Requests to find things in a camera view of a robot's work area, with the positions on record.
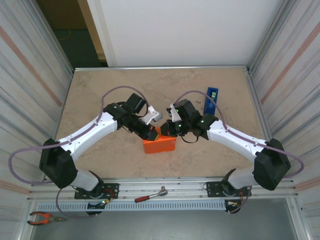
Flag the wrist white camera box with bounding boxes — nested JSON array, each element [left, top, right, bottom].
[[143, 106, 164, 125], [168, 104, 181, 122]]

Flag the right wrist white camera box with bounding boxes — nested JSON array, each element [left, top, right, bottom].
[[168, 104, 181, 122]]

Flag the aluminium side frame profile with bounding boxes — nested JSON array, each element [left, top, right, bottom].
[[243, 66, 285, 179]]

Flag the orange cord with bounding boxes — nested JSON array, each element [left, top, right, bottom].
[[57, 28, 76, 42]]

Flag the orange cloth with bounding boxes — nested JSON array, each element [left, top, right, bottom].
[[142, 126, 176, 155]]

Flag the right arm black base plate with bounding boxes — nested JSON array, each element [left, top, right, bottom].
[[206, 180, 252, 198]]

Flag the orange-handled pliers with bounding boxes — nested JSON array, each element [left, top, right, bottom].
[[26, 211, 67, 226]]

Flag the blue tape dispenser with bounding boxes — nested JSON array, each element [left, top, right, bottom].
[[203, 86, 220, 116]]

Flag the aluminium table edge profile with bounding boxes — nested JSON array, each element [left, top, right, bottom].
[[74, 65, 251, 74]]

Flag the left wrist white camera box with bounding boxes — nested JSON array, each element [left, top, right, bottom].
[[143, 106, 164, 125]]

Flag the long aluminium mounting rail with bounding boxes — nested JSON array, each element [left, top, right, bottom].
[[27, 177, 300, 201]]

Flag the right gripper black cable loop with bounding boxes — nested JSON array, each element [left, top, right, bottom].
[[180, 133, 200, 144]]

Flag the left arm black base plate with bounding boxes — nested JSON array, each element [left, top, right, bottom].
[[74, 182, 120, 200]]

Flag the red-handled ratchet wrench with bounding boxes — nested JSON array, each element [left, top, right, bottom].
[[134, 185, 169, 203]]

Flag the grey slotted cable duct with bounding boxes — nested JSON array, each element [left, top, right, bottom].
[[36, 199, 227, 212]]

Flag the beige door frame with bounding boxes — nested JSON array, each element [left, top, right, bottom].
[[76, 0, 107, 61]]

